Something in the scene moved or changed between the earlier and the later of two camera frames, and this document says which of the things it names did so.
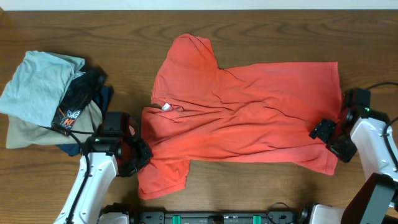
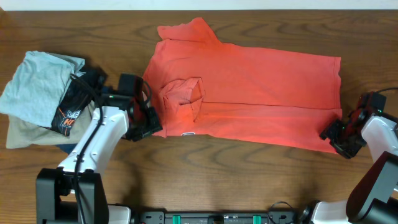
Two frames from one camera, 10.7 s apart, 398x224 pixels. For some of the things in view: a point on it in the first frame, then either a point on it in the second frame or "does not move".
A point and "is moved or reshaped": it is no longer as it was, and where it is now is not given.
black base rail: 270,216 does not move
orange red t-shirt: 202,113 is moved or reshaped
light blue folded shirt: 34,93 does not move
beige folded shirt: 23,134 does not move
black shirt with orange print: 76,97 does not move
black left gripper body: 142,154 → 150,121
